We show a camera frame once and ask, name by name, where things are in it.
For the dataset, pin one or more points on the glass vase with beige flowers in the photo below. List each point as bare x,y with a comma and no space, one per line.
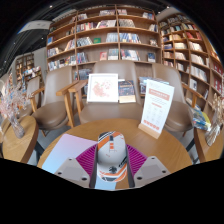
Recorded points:
213,133

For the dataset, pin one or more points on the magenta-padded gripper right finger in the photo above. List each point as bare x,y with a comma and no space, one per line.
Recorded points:
138,163

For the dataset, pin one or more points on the white framed floral picture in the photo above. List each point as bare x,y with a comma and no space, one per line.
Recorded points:
102,87

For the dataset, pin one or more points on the blue and yellow book stack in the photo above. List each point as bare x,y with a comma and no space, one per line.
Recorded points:
201,120

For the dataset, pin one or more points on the light blue book stack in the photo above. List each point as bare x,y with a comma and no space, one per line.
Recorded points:
144,85

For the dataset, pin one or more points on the dark cover book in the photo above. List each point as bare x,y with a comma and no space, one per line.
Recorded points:
126,90

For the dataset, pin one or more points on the round wooden side table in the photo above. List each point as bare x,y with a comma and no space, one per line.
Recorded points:
210,150
20,146

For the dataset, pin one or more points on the wide wooden bookshelf unit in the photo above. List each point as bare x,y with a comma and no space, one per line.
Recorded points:
100,36

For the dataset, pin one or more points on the small distant wooden bookshelf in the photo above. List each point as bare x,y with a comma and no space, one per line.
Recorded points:
26,65

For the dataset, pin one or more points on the acrylic sign with wooden base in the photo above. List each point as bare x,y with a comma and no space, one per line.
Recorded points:
156,103

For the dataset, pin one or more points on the pink-blue gradient mouse pad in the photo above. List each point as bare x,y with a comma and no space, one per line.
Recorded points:
66,150

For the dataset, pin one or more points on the brown leather wooden armchair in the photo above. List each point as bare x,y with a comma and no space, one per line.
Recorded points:
178,113
113,111
33,88
53,113

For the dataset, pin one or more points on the white and orange computer mouse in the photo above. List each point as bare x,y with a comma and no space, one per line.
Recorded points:
111,156

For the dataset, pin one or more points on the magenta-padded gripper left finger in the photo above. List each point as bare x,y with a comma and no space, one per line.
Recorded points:
83,163

